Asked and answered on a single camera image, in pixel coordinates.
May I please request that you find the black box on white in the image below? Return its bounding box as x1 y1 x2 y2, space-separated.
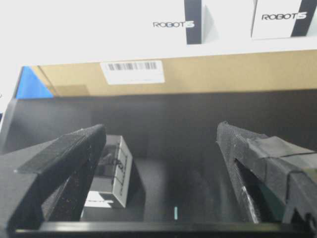
152 0 219 45
251 0 317 39

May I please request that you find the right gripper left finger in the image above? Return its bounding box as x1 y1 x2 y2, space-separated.
0 124 106 232

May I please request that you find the top black box on white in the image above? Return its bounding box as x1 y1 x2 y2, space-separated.
251 0 317 39

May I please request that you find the blue table cloth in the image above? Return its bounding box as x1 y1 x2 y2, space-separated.
14 66 53 99

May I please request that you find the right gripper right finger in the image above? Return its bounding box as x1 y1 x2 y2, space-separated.
216 121 317 237

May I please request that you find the lower black box on black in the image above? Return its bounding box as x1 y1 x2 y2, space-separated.
84 135 145 209

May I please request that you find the white base board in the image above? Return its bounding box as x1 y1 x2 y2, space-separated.
0 0 317 67

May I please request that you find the black base board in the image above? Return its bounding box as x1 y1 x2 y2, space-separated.
0 90 317 222

